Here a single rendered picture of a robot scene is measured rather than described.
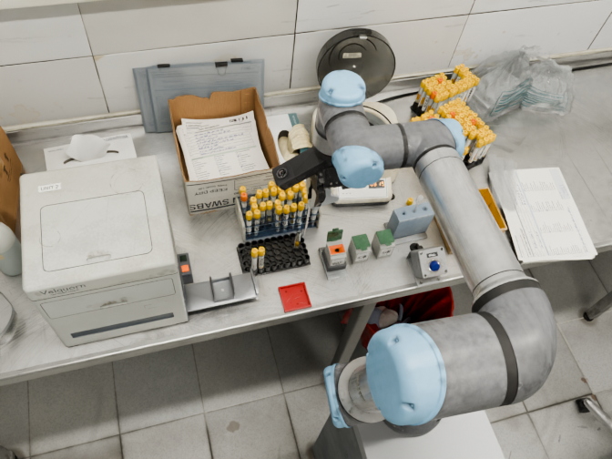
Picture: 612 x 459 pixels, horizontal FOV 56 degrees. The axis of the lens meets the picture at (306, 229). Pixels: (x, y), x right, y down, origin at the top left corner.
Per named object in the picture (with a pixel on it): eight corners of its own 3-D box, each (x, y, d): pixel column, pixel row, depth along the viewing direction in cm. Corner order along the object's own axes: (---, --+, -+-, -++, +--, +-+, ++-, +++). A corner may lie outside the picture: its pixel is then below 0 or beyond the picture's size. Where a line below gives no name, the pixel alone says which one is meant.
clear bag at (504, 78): (481, 130, 176) (504, 86, 160) (443, 95, 182) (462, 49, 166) (535, 98, 185) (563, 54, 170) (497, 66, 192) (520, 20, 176)
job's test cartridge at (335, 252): (328, 270, 144) (331, 258, 138) (323, 254, 146) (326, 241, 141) (343, 267, 145) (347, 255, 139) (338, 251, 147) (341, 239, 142)
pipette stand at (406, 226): (392, 246, 151) (402, 226, 142) (382, 224, 154) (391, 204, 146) (426, 238, 153) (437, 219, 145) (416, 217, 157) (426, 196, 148)
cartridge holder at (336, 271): (327, 280, 144) (329, 274, 141) (318, 249, 148) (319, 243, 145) (347, 277, 145) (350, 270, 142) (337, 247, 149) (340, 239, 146)
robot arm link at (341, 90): (327, 104, 91) (316, 66, 95) (319, 147, 100) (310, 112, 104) (374, 100, 92) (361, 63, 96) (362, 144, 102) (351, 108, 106)
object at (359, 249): (352, 264, 147) (357, 251, 141) (347, 249, 149) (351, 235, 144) (367, 261, 148) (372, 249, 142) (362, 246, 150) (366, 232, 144)
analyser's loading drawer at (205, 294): (172, 317, 133) (169, 308, 128) (168, 292, 136) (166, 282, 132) (258, 299, 137) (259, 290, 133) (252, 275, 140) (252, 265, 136)
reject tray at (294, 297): (284, 312, 138) (284, 311, 137) (278, 288, 141) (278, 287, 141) (311, 307, 140) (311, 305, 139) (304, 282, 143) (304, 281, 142)
